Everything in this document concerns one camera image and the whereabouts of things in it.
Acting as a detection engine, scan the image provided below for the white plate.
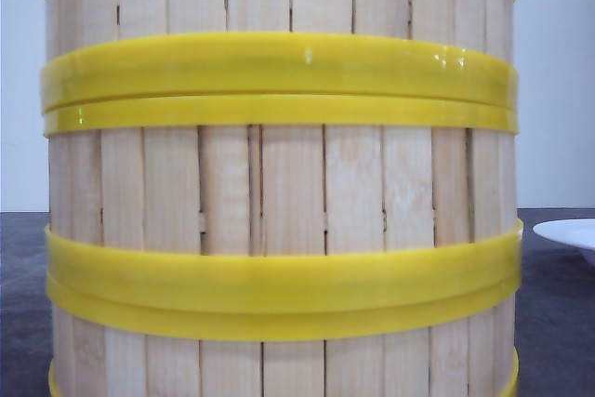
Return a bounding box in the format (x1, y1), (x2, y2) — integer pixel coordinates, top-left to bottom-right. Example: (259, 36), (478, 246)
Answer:
(533, 218), (595, 266)

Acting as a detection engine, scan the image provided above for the front bamboo steamer basket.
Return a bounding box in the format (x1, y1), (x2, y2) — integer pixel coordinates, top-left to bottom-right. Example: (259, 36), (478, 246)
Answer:
(46, 273), (519, 396)

